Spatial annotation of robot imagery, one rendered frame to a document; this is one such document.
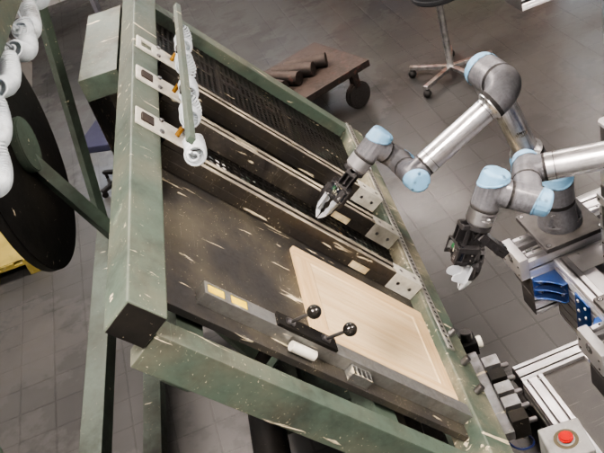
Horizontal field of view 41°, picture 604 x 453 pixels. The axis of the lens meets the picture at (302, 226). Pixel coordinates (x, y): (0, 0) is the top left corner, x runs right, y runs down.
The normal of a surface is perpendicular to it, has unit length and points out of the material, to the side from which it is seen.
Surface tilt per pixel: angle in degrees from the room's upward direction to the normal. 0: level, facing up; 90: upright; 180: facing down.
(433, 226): 0
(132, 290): 53
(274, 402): 90
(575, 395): 0
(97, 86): 90
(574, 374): 0
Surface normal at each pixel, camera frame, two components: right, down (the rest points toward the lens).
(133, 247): 0.59, -0.72
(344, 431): 0.16, 0.55
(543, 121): -0.27, -0.77
